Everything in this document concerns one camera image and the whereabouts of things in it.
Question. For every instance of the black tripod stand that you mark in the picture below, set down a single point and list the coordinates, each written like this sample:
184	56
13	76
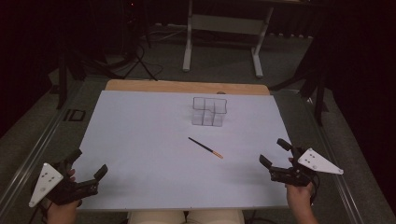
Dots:
137	46

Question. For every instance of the black brush with orange tip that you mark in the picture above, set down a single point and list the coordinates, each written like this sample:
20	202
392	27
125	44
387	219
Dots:
205	147

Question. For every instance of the white metal table frame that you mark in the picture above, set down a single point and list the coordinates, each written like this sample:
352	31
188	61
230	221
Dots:
225	25

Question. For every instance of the clear acrylic organizer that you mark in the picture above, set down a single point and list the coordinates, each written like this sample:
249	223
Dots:
209	111

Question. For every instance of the metal floor rail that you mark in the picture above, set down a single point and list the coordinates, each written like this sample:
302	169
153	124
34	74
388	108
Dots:
334	174
28	161

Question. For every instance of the white table mat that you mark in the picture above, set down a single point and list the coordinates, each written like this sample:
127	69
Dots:
149	155

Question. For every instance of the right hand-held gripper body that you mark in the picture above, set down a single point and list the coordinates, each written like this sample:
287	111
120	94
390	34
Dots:
299	174

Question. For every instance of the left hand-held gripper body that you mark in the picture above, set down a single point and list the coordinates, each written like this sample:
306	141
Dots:
70	189

